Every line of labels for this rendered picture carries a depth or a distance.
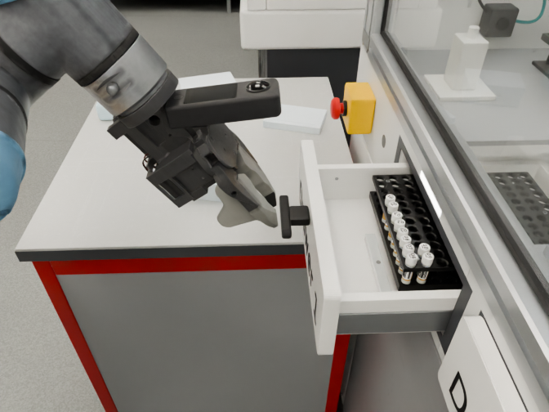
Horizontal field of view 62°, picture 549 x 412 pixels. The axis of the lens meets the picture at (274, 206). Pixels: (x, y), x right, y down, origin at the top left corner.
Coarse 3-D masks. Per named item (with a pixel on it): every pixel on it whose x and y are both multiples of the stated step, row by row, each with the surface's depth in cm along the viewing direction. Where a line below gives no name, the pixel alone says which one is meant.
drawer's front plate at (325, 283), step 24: (312, 144) 66; (312, 168) 61; (312, 192) 57; (312, 216) 54; (312, 240) 54; (312, 264) 55; (336, 264) 48; (312, 288) 56; (336, 288) 46; (312, 312) 56; (336, 312) 47
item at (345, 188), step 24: (336, 168) 67; (360, 168) 67; (384, 168) 67; (408, 168) 68; (336, 192) 70; (360, 192) 70; (336, 216) 68; (360, 216) 68; (336, 240) 64; (360, 240) 64; (360, 264) 61; (384, 264) 61; (360, 288) 57; (360, 312) 50; (384, 312) 50; (408, 312) 50; (432, 312) 50
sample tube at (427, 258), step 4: (424, 256) 51; (428, 256) 51; (432, 256) 51; (424, 260) 51; (428, 260) 51; (432, 260) 51; (424, 264) 52; (428, 264) 51; (420, 272) 53; (424, 272) 52; (428, 272) 53; (420, 276) 53; (424, 276) 53; (420, 280) 53; (424, 280) 53
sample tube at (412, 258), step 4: (408, 256) 51; (412, 256) 51; (416, 256) 51; (408, 260) 51; (412, 260) 51; (416, 260) 51; (408, 264) 51; (412, 264) 51; (404, 272) 53; (408, 272) 52; (412, 272) 52; (404, 276) 53; (408, 276) 53; (404, 280) 53; (408, 280) 53
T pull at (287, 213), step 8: (280, 200) 59; (288, 200) 59; (280, 208) 58; (288, 208) 58; (296, 208) 58; (304, 208) 58; (280, 216) 57; (288, 216) 56; (296, 216) 57; (304, 216) 57; (288, 224) 55; (296, 224) 57; (304, 224) 57; (288, 232) 54
